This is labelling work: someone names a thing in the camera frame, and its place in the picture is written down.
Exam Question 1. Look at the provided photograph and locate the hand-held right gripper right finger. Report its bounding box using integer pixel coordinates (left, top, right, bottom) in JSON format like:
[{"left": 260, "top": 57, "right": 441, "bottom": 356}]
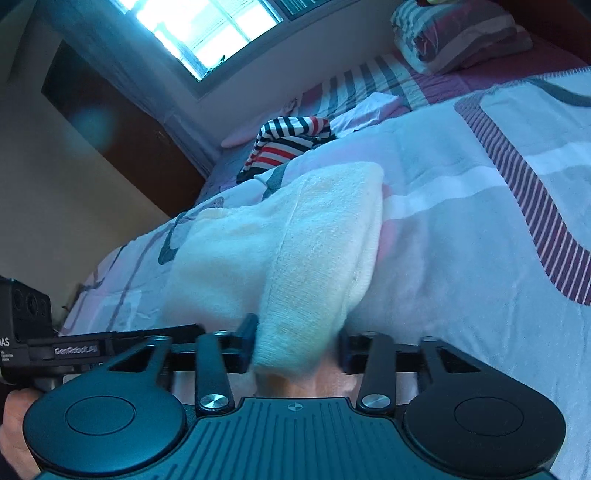
[{"left": 338, "top": 330, "right": 482, "bottom": 414}]

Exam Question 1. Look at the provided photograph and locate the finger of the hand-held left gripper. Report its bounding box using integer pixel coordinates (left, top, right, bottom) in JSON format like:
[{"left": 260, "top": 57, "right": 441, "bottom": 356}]
[{"left": 113, "top": 323, "right": 208, "bottom": 348}]

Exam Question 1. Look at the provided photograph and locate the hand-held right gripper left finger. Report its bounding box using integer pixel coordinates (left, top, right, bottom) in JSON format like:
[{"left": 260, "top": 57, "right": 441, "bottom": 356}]
[{"left": 97, "top": 314, "right": 259, "bottom": 415}]

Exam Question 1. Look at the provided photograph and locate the cream knit sweater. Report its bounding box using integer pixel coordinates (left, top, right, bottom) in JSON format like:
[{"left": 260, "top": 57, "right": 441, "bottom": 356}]
[{"left": 159, "top": 164, "right": 386, "bottom": 378}]

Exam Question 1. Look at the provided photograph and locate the person's left hand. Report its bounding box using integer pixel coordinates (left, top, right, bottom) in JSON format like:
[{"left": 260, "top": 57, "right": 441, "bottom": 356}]
[{"left": 0, "top": 388, "right": 43, "bottom": 480}]

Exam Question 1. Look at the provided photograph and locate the white pink printed blanket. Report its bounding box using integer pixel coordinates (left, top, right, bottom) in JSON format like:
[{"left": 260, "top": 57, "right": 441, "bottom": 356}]
[{"left": 60, "top": 67, "right": 591, "bottom": 480}]

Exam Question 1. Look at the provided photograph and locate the dark wooden wardrobe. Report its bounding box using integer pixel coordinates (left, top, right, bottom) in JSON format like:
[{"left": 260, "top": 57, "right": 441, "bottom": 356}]
[{"left": 41, "top": 39, "right": 207, "bottom": 219}]

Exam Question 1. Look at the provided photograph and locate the black white red striped garment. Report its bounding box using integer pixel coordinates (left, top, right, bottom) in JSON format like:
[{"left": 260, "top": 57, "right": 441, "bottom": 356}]
[{"left": 236, "top": 116, "right": 339, "bottom": 185}]

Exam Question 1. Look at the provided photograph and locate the pink pillow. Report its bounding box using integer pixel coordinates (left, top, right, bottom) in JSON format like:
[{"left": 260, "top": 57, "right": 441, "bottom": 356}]
[{"left": 220, "top": 124, "right": 260, "bottom": 149}]

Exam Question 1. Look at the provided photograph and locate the white cloth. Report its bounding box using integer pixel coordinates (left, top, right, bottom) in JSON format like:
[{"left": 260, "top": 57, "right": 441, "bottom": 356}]
[{"left": 330, "top": 92, "right": 402, "bottom": 138}]

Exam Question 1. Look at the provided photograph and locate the sheer white curtain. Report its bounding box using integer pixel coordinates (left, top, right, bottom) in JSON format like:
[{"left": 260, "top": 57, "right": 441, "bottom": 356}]
[{"left": 36, "top": 0, "right": 223, "bottom": 178}]

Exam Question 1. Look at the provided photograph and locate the maroon striped bed sheet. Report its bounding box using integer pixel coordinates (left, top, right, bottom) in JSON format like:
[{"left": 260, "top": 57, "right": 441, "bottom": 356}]
[{"left": 196, "top": 44, "right": 591, "bottom": 204}]

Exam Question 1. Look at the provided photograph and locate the window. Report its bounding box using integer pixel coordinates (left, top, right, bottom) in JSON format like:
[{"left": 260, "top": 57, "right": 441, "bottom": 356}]
[{"left": 108, "top": 0, "right": 393, "bottom": 85}]

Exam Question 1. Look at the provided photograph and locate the striped pillow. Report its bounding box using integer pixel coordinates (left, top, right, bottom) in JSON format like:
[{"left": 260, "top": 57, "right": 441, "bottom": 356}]
[{"left": 390, "top": 0, "right": 535, "bottom": 75}]

